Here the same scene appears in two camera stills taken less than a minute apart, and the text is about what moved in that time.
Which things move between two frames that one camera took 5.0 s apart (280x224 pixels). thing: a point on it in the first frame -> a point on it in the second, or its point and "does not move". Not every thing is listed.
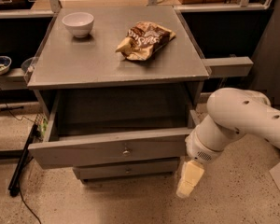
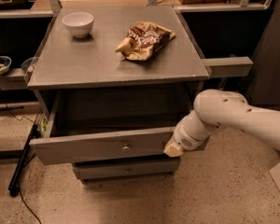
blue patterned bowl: (0, 65) does not move
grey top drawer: (89, 127) does not move
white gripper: (198, 149) -> (186, 138)
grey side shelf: (228, 66) does not move
